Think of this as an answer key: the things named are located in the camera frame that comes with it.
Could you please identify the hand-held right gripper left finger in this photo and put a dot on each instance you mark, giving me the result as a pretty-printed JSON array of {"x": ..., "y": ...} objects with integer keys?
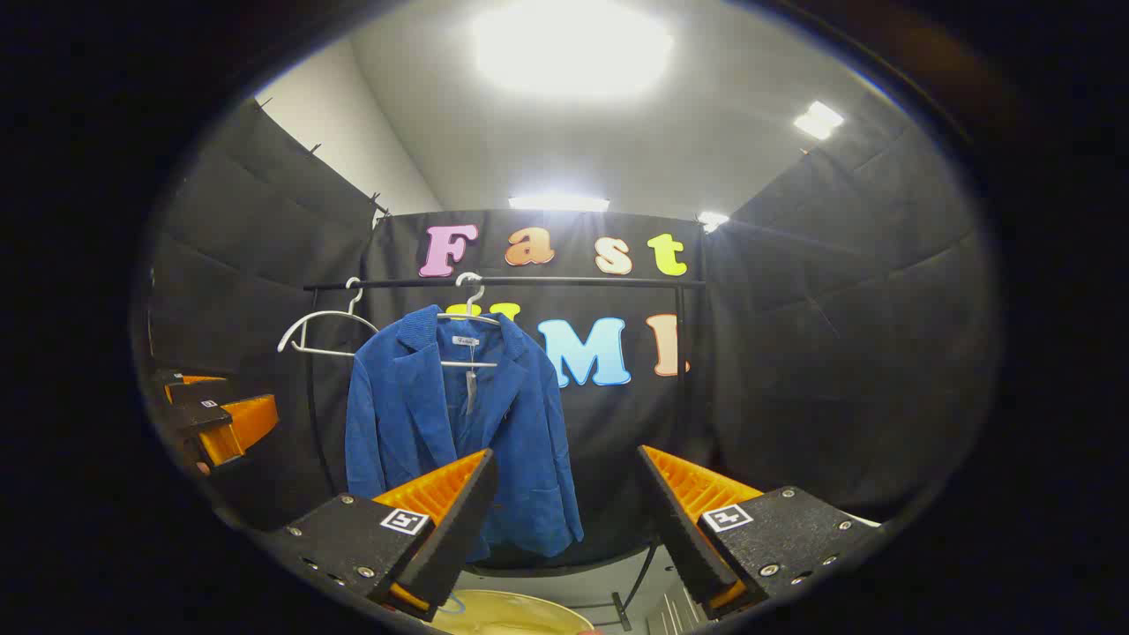
[{"x": 459, "y": 529}]

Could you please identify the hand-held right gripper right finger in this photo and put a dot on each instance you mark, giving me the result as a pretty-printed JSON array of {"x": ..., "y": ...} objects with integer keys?
[{"x": 679, "y": 538}]

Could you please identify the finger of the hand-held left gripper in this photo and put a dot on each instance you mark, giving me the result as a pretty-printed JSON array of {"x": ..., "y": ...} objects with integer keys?
[
  {"x": 238, "y": 428},
  {"x": 198, "y": 388}
]

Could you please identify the beige laundry hamper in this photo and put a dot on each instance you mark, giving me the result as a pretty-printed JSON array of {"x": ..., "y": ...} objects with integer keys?
[{"x": 512, "y": 613}]

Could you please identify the white clothes hanger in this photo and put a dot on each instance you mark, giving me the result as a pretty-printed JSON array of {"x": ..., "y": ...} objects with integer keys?
[
  {"x": 459, "y": 363},
  {"x": 326, "y": 352}
]

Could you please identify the black clothes rack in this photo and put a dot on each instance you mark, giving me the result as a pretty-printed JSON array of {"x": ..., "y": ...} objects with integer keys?
[{"x": 573, "y": 282}]

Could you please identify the light grey cabinet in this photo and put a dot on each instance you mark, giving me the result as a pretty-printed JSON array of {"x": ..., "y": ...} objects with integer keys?
[{"x": 675, "y": 613}]

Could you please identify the black backdrop cloth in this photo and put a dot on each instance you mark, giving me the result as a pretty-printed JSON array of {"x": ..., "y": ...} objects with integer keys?
[{"x": 838, "y": 353}]

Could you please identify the large ceiling light panel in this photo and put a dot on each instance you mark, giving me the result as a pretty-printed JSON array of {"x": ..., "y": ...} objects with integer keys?
[{"x": 573, "y": 44}]

